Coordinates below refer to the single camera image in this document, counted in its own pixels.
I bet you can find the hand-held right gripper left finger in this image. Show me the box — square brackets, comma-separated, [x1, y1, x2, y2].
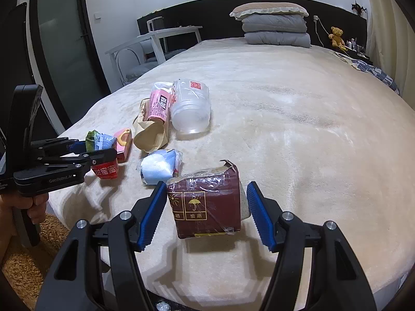
[36, 181, 167, 311]

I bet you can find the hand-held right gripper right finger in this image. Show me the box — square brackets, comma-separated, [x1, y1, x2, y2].
[246, 181, 378, 311]

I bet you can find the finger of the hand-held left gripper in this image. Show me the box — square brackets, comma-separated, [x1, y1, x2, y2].
[31, 138, 88, 155]
[36, 148, 117, 169]

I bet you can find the green and blue packet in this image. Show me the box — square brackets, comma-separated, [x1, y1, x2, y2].
[85, 130, 117, 152]

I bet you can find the small pink box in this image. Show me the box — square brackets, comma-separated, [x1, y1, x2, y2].
[113, 129, 133, 163]

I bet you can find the dark red cardboard box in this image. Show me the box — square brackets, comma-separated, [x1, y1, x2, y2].
[166, 159, 243, 239]

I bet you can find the person's left hand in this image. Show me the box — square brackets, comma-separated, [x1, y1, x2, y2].
[0, 193, 50, 234]

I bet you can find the red printed packet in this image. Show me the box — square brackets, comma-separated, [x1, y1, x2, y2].
[91, 159, 119, 180]

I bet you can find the blue and white crumpled packet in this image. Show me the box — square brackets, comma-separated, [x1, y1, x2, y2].
[140, 149, 183, 187]

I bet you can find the brown paper bag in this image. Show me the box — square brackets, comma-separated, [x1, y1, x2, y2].
[133, 99, 169, 153]

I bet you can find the white bag roll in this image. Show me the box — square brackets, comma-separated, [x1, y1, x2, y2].
[147, 82, 174, 125]

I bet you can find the bed with beige blanket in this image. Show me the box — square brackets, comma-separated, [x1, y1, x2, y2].
[49, 37, 409, 311]

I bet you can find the brown shaggy rug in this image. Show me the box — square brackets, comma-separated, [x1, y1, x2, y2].
[0, 214, 76, 311]

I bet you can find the grey cushion chair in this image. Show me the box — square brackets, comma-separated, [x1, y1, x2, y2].
[115, 48, 161, 86]

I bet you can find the clear plastic cup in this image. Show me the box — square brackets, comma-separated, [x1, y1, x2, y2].
[170, 78, 212, 135]

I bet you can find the dark framed glass door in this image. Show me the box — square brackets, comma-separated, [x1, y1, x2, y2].
[29, 0, 111, 130]

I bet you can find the white desk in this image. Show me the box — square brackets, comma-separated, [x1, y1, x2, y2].
[105, 25, 203, 93]

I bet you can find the white-backed chair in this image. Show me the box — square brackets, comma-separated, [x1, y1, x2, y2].
[147, 16, 188, 62]

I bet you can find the folded grey quilt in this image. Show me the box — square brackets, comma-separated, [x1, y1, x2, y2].
[241, 15, 308, 34]
[243, 32, 312, 49]

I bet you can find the cream printed cloth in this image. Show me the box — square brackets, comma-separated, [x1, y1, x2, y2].
[336, 50, 361, 69]

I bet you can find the black headboard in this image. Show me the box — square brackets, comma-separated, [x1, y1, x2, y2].
[137, 0, 368, 59]

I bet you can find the blue patterned cloth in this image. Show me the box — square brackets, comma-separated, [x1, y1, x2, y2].
[352, 59, 401, 96]

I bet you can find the cluster of small bottles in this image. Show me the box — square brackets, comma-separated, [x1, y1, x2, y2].
[345, 37, 368, 54]

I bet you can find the brown teddy bear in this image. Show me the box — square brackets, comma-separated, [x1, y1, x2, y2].
[328, 26, 346, 48]

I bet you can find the beige pillow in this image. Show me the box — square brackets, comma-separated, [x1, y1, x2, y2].
[230, 3, 310, 19]

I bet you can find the cream curtain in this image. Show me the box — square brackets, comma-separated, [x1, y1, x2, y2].
[366, 0, 415, 104]

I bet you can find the white charger cable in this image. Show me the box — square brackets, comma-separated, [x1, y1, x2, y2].
[313, 15, 332, 48]

